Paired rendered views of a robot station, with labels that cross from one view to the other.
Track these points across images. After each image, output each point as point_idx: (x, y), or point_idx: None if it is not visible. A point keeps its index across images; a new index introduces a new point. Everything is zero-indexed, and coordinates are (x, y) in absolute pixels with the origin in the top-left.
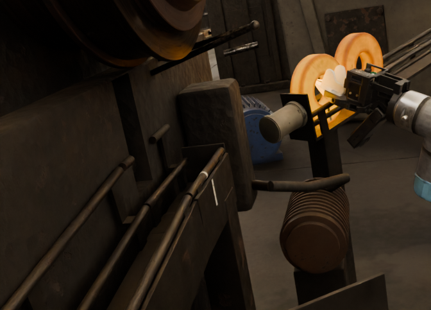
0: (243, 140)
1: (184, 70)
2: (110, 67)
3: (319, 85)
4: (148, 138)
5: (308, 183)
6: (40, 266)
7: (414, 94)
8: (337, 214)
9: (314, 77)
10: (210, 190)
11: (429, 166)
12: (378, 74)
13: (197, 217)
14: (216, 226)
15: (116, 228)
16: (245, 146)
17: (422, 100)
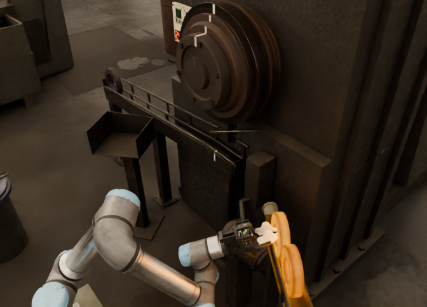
0: (248, 181)
1: (281, 152)
2: (257, 117)
3: (274, 227)
4: (239, 139)
5: (241, 222)
6: (190, 113)
7: (212, 238)
8: None
9: (274, 222)
10: (211, 153)
11: None
12: (235, 230)
13: (202, 147)
14: (211, 163)
15: None
16: (250, 184)
17: (216, 253)
